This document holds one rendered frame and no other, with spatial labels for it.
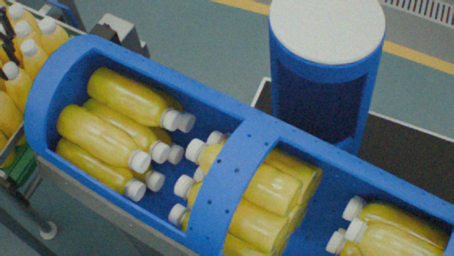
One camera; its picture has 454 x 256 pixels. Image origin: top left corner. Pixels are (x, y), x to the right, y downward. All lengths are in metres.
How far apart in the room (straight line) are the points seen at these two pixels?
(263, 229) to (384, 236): 0.21
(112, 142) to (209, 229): 0.26
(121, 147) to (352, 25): 0.60
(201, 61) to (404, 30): 0.97
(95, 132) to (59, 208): 1.30
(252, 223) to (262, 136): 0.15
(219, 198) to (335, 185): 0.30
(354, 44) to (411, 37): 1.41
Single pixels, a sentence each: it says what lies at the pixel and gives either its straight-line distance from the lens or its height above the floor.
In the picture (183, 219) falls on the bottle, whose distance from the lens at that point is 1.06.
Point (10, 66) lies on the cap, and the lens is 1.32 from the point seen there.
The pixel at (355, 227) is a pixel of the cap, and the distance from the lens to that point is 0.94.
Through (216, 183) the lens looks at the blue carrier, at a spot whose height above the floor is 1.22.
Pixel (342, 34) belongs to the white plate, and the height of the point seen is 1.04.
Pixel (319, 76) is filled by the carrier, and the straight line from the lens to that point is 1.29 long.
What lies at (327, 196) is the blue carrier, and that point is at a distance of 1.14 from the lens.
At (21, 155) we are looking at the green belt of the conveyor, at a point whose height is 0.90.
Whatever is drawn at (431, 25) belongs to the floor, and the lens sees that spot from 2.77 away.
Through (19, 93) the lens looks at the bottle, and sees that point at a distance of 1.35.
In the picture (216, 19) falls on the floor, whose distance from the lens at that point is 2.69.
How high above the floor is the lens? 2.05
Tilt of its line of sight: 61 degrees down
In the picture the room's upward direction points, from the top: 10 degrees counter-clockwise
